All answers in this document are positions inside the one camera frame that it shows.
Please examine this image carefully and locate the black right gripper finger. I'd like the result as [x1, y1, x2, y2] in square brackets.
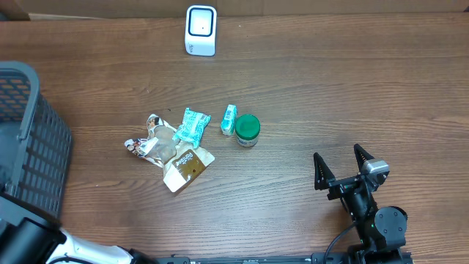
[354, 144, 374, 172]
[314, 153, 336, 190]

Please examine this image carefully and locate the green lid jar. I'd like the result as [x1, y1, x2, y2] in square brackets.
[234, 114, 261, 147]

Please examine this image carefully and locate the small teal white box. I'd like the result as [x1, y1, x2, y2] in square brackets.
[221, 104, 237, 136]

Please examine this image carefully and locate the teal tissue pack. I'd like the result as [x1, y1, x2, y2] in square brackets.
[172, 108, 211, 148]

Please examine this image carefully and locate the brown white snack bag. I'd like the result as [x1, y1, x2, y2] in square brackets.
[124, 114, 215, 193]

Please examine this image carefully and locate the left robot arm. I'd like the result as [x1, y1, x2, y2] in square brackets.
[1, 194, 157, 264]

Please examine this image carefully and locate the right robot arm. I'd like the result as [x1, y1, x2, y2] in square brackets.
[311, 144, 413, 263]

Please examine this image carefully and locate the white barcode scanner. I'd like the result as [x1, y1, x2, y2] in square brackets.
[185, 4, 217, 56]

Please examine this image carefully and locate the grey plastic mesh basket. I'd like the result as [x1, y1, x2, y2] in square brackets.
[1, 61, 73, 218]

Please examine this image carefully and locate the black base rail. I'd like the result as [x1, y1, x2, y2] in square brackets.
[153, 251, 415, 264]

